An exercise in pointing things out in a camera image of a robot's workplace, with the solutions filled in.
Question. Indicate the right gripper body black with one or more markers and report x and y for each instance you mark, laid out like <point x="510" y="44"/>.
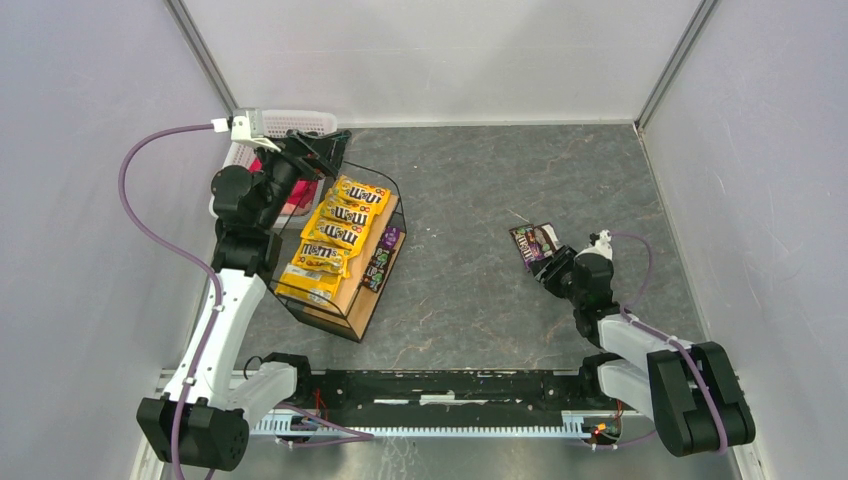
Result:
<point x="553" y="266"/>

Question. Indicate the left corner aluminium profile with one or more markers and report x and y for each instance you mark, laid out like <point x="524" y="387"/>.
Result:
<point x="202" y="54"/>

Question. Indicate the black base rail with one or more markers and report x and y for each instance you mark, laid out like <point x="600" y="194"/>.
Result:
<point x="449" y="398"/>

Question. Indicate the corner aluminium profile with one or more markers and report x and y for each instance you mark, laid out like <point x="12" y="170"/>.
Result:
<point x="675" y="62"/>
<point x="202" y="54"/>

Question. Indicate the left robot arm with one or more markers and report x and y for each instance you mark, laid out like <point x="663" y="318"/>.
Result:
<point x="200" y="420"/>

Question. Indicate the brown candy bag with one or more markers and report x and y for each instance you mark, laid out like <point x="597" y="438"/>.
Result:
<point x="546" y="240"/>

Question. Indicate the right corner aluminium profile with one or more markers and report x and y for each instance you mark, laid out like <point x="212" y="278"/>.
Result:
<point x="675" y="62"/>

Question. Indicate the pink cloth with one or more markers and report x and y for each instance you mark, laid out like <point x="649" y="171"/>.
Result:
<point x="301" y="192"/>

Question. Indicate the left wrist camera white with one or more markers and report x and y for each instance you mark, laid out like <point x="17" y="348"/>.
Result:
<point x="245" y="127"/>

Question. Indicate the small purple candy bag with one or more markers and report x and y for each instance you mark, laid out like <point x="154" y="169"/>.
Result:
<point x="390" y="237"/>

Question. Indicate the white plastic basket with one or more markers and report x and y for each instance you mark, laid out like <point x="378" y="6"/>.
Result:
<point x="278" y="122"/>

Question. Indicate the yellow candy bag on shelf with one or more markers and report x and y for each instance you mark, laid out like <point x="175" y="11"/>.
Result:
<point x="365" y="194"/>

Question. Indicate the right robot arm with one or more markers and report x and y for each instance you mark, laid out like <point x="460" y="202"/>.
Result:
<point x="690" y="391"/>

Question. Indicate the wooden wire shelf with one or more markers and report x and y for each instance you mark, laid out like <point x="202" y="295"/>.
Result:
<point x="349" y="314"/>

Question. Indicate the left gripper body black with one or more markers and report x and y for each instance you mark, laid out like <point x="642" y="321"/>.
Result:
<point x="304" y="156"/>

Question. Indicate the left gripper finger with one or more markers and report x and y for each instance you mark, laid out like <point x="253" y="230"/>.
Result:
<point x="297" y="140"/>
<point x="328" y="160"/>

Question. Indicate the yellow candy bag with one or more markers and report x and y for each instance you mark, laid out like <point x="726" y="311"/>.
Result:
<point x="346" y="211"/>
<point x="348" y="237"/>
<point x="316" y="287"/>
<point x="365" y="194"/>
<point x="322" y="257"/>

